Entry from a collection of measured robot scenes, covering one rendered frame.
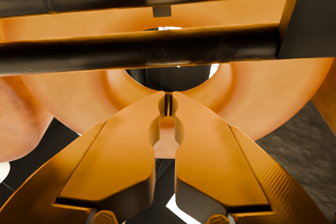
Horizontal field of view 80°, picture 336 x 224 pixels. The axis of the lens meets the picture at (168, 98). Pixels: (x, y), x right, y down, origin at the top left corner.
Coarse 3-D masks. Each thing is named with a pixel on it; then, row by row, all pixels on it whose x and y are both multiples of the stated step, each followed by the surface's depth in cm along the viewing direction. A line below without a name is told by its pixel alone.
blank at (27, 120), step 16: (0, 32) 10; (0, 80) 10; (16, 80) 10; (0, 96) 11; (16, 96) 11; (32, 96) 11; (0, 112) 12; (16, 112) 12; (32, 112) 12; (48, 112) 14; (0, 128) 13; (16, 128) 13; (32, 128) 13; (0, 144) 14; (16, 144) 14; (32, 144) 14; (0, 160) 16
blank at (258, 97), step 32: (256, 0) 7; (32, 32) 8; (64, 32) 8; (96, 32) 8; (224, 64) 12; (256, 64) 9; (288, 64) 9; (320, 64) 9; (64, 96) 11; (96, 96) 11; (128, 96) 13; (192, 96) 14; (224, 96) 11; (256, 96) 11; (288, 96) 11; (160, 128) 13; (256, 128) 13
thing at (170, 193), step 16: (48, 128) 848; (64, 128) 853; (48, 144) 797; (64, 144) 797; (16, 160) 747; (32, 160) 747; (160, 160) 664; (16, 176) 704; (160, 176) 710; (0, 192) 665; (160, 192) 672; (160, 208) 637
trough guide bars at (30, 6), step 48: (0, 0) 5; (48, 0) 5; (96, 0) 5; (144, 0) 5; (192, 0) 5; (288, 0) 5; (0, 48) 7; (48, 48) 6; (96, 48) 6; (144, 48) 6; (192, 48) 6; (240, 48) 6; (288, 48) 6
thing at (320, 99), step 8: (328, 72) 10; (328, 80) 10; (320, 88) 10; (328, 88) 10; (312, 96) 11; (320, 96) 10; (328, 96) 10; (320, 104) 10; (328, 104) 10; (320, 112) 10; (328, 112) 10; (328, 120) 10
